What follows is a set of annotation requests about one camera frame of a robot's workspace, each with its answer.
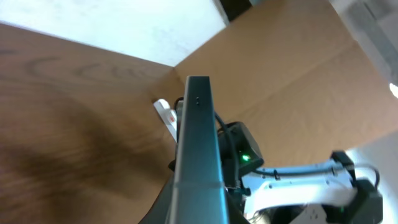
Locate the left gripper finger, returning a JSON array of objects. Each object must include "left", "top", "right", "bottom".
[{"left": 139, "top": 175, "right": 174, "bottom": 224}]

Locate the Galaxy smartphone with bronze screen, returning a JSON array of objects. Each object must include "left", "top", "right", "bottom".
[{"left": 167, "top": 76, "right": 229, "bottom": 224}]

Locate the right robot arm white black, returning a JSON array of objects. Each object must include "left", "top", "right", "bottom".
[{"left": 218, "top": 122, "right": 384, "bottom": 223}]

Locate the white power strip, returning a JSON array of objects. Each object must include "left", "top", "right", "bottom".
[{"left": 153, "top": 99, "right": 177, "bottom": 142}]

